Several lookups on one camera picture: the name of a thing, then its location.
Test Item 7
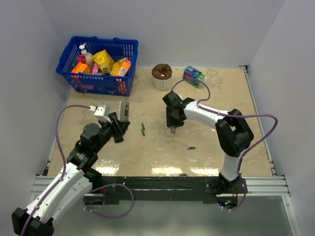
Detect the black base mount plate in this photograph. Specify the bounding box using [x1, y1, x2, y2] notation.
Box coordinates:
[90, 176, 248, 206]

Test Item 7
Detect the soap pump bottle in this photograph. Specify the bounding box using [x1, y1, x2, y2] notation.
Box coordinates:
[79, 43, 95, 72]

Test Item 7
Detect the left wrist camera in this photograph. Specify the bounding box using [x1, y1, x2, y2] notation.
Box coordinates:
[89, 105, 111, 123]

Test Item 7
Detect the beige white remote control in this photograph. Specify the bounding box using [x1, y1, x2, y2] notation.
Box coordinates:
[120, 101, 129, 122]

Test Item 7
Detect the green sponge pack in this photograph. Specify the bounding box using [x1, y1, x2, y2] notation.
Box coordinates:
[183, 66, 206, 89]

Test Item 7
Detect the orange carton right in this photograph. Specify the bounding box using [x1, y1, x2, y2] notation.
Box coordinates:
[110, 58, 131, 77]

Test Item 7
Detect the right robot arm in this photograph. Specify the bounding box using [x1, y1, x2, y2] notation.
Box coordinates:
[162, 91, 254, 193]

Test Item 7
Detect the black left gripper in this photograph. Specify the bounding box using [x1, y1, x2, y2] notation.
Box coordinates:
[94, 115, 129, 153]

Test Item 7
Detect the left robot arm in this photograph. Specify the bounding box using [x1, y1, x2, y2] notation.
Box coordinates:
[12, 113, 130, 236]

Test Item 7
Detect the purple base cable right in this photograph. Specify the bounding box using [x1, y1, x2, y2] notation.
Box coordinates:
[220, 181, 248, 212]

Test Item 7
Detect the pink carton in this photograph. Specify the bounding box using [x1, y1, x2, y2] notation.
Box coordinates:
[91, 63, 99, 75]

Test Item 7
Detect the orange carton left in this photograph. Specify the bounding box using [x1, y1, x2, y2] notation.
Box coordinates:
[71, 62, 91, 74]

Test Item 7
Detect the yellow snack bag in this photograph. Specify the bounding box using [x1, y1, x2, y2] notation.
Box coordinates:
[92, 50, 115, 74]

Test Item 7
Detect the beige battery cover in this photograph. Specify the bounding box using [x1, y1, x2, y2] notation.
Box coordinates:
[171, 126, 176, 134]

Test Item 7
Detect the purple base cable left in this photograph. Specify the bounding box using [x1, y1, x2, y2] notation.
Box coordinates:
[83, 183, 135, 219]

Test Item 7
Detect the blue plastic basket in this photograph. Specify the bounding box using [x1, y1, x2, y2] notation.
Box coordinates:
[56, 36, 139, 96]

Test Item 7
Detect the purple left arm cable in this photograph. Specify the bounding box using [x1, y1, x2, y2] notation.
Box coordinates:
[19, 105, 93, 236]

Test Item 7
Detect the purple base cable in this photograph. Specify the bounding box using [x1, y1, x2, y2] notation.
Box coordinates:
[220, 181, 248, 212]
[83, 183, 135, 219]

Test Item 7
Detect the orange carton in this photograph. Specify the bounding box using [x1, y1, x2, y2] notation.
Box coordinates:
[110, 58, 131, 77]
[71, 62, 91, 74]

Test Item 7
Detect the white roll with brown top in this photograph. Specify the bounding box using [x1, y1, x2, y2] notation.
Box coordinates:
[151, 63, 172, 90]

